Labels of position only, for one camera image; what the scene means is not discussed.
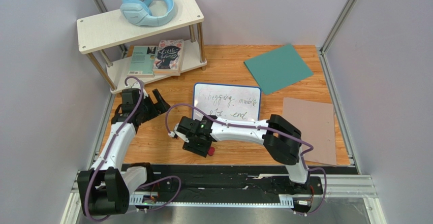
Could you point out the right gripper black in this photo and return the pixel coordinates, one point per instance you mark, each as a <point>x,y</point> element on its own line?
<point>197,146</point>

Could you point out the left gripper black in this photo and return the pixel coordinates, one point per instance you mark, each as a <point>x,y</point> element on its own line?
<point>161,107</point>

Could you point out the red whiteboard eraser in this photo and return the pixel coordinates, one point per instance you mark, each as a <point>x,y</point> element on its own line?
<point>211,151</point>

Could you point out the blue framed whiteboard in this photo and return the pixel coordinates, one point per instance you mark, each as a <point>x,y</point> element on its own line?
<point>233,102</point>

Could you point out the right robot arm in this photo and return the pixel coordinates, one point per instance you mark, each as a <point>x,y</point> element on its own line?
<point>280,138</point>

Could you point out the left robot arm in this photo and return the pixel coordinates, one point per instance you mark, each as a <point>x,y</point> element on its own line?
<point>103,189</point>

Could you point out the teal paperback book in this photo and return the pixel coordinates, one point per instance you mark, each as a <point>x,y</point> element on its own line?
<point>142,59</point>

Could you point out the Little Women book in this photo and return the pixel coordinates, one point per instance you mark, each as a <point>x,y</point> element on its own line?
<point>169,58</point>

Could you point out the white two-tier shelf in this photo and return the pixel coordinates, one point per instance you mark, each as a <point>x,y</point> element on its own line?
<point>109,29</point>

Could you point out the teal green mat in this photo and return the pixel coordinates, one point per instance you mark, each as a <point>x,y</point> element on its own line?
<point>278,68</point>

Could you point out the light blue headphones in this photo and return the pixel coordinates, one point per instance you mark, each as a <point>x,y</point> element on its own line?
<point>137,12</point>

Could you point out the pinkish beige mat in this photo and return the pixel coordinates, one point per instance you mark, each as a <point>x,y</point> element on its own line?
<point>316,122</point>

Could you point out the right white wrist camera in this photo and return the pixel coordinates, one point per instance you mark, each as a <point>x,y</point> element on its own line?
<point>176,134</point>

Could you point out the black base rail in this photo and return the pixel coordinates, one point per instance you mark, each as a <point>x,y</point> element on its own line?
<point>223,184</point>

